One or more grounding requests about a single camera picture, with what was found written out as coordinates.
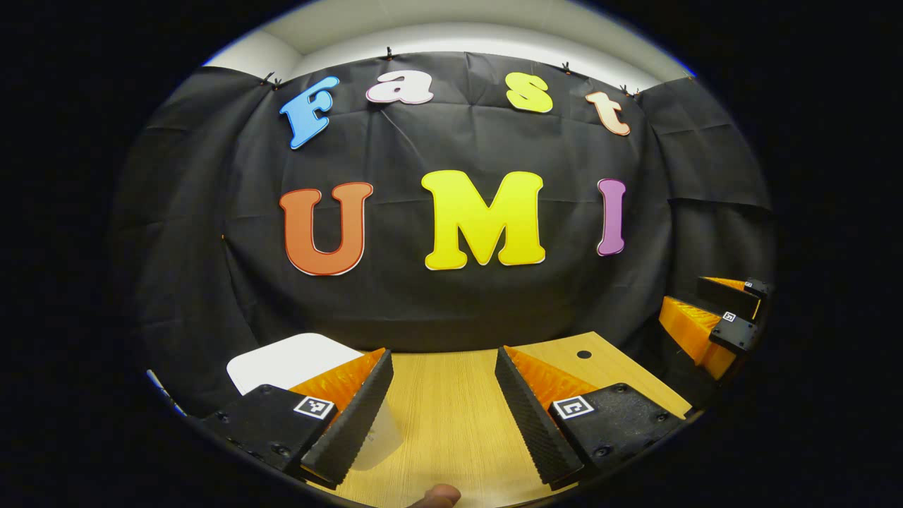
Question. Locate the wooden desktop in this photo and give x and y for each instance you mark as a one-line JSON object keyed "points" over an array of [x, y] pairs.
{"points": [[451, 416]]}

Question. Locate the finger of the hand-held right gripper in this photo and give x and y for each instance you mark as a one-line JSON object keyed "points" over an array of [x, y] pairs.
{"points": [[695, 331], [730, 296]]}

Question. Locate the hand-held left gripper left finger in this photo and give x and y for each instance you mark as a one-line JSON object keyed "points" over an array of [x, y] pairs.
{"points": [[349, 430]]}

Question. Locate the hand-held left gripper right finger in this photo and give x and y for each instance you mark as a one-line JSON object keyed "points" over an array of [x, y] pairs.
{"points": [[532, 423]]}

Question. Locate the white desktop garbage bin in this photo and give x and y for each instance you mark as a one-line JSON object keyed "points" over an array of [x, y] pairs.
{"points": [[282, 360]]}

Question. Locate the black backdrop cloth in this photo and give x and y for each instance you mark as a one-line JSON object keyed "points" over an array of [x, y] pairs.
{"points": [[423, 303]]}

